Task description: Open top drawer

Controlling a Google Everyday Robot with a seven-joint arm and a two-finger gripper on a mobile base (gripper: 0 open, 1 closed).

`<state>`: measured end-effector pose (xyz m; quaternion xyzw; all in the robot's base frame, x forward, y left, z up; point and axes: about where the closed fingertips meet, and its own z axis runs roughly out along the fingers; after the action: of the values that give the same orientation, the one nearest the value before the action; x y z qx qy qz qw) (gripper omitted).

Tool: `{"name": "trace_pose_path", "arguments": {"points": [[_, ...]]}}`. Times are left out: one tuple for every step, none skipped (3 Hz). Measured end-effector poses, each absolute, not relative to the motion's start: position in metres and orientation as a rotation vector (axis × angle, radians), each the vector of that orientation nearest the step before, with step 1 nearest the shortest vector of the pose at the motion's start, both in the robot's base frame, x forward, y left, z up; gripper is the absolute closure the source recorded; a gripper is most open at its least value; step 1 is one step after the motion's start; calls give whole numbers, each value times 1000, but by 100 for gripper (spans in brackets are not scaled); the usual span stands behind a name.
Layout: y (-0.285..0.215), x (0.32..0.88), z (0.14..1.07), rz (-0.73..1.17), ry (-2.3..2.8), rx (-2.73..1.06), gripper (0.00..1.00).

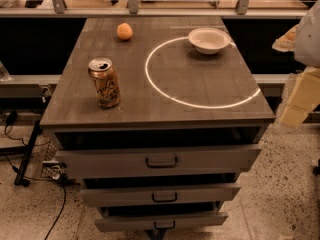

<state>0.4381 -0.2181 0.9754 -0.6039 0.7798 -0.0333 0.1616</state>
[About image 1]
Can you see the white bowl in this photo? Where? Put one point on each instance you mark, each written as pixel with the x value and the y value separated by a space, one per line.
pixel 209 41

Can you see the wire mesh basket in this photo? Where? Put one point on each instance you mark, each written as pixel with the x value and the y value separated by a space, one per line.
pixel 51 168

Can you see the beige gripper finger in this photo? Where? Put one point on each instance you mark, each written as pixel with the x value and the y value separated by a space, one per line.
pixel 304 98
pixel 286 43

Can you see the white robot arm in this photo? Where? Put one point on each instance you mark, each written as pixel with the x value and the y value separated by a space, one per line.
pixel 307 51

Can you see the grey top drawer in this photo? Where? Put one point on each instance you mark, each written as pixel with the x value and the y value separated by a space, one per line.
pixel 152 162

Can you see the metal rail frame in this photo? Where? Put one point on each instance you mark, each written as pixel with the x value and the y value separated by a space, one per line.
pixel 27 86

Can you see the grey bottom drawer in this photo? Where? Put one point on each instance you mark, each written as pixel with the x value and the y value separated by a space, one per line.
pixel 121 223

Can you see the grey middle drawer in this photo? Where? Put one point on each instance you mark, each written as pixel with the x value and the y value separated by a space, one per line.
pixel 137 196

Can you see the gold soda can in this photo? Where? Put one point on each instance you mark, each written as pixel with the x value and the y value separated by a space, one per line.
pixel 105 81

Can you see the black stand leg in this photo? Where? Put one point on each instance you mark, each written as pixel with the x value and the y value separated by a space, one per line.
pixel 20 178

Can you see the grey drawer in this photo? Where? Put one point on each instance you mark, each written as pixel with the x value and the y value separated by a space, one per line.
pixel 152 162
pixel 121 223
pixel 137 196

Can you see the orange fruit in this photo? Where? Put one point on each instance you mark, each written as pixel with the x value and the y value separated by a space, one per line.
pixel 124 31

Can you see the grey drawer cabinet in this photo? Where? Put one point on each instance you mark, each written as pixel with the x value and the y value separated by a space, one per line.
pixel 170 96

